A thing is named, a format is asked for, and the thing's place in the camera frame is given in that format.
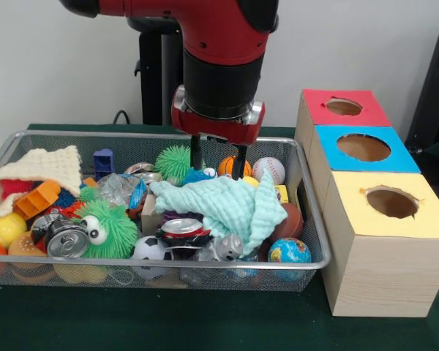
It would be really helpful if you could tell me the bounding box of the cream knitted cloth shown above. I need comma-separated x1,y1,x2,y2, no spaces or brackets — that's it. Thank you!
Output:
0,145,83,224

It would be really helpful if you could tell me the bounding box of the black cable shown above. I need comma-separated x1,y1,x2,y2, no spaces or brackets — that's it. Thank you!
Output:
113,109,132,126

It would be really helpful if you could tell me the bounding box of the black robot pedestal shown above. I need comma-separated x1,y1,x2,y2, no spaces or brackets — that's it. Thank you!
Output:
127,16,264,127

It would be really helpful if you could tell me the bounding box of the blue globe ball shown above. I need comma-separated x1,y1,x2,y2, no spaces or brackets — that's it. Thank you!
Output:
268,237,313,282

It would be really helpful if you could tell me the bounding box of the white baseball toy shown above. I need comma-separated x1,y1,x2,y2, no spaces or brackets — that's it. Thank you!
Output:
252,156,286,185

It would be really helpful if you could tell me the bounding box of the orange basketball toy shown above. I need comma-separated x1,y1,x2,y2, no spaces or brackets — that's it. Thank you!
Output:
218,156,252,178

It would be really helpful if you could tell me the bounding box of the large green spiky eyed ball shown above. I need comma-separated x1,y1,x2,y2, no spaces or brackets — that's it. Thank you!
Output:
72,200,139,260

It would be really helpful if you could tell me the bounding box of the black monitor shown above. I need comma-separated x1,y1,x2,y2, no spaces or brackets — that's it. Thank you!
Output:
404,24,439,162

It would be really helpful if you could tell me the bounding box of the brown football toy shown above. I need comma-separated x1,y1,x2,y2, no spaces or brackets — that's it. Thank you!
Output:
270,203,304,243

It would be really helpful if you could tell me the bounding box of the small green spiky ball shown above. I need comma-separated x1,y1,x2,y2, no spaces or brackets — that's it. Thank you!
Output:
155,145,206,182

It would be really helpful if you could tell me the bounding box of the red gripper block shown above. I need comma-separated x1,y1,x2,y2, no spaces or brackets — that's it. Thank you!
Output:
170,84,266,181

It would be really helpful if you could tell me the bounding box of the shallow mesh bin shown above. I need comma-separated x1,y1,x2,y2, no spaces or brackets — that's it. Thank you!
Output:
0,130,332,293

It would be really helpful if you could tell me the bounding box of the wooden box with three holes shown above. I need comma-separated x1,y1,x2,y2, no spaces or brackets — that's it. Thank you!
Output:
294,88,439,317

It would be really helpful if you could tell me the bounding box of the black and white soccer ball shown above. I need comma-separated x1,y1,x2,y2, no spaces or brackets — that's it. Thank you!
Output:
131,236,175,281

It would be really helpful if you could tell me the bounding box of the blue spiky ball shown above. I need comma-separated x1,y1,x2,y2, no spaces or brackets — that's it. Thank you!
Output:
179,167,219,186

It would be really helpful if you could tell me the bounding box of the mint green cloth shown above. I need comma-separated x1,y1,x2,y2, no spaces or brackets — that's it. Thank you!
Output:
149,168,289,257

